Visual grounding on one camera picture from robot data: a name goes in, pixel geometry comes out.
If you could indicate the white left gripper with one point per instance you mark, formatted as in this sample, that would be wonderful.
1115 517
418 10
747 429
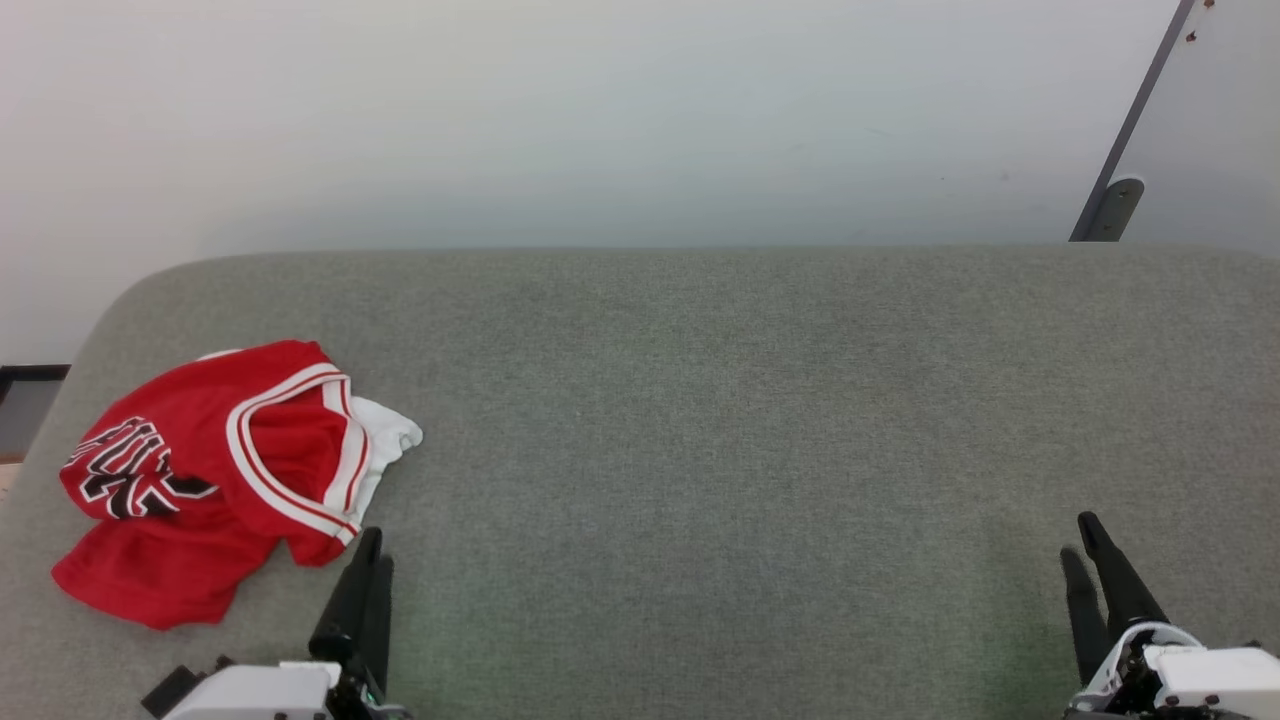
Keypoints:
270 695

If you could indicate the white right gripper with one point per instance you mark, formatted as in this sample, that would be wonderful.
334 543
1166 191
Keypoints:
1220 685

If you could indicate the red basketball jersey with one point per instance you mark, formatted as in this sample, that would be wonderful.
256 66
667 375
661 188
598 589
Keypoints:
180 560

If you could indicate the dark skirting board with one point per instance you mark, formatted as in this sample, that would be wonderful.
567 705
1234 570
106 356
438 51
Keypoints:
25 410

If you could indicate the grey metal bar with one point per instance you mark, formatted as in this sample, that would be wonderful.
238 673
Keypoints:
1112 205

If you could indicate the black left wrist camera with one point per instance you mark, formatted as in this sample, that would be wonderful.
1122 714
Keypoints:
170 690

